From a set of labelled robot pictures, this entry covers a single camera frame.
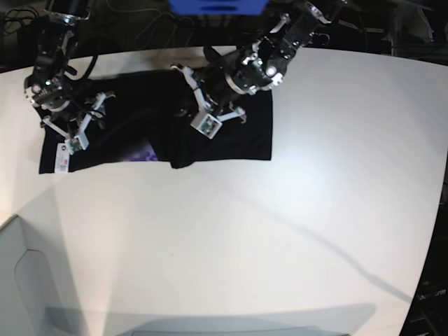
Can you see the black T-shirt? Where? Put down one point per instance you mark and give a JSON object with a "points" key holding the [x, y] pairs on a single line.
{"points": [[149, 117]]}

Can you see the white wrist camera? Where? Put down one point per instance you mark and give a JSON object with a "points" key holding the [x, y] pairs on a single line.
{"points": [[77, 143], [206, 124]]}

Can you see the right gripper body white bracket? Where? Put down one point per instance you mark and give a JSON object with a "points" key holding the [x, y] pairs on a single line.
{"points": [[78, 123]]}

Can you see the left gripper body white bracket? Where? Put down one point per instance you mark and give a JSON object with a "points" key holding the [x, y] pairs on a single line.
{"points": [[206, 104]]}

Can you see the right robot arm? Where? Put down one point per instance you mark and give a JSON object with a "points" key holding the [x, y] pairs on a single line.
{"points": [[60, 101]]}

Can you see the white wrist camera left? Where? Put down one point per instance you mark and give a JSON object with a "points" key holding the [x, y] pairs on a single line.
{"points": [[206, 124]]}

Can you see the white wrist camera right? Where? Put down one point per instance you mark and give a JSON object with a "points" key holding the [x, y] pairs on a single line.
{"points": [[77, 143]]}

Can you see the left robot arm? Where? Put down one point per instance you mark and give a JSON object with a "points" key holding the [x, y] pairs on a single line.
{"points": [[258, 66]]}

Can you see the blue plastic box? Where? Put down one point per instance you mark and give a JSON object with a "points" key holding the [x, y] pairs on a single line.
{"points": [[218, 7]]}

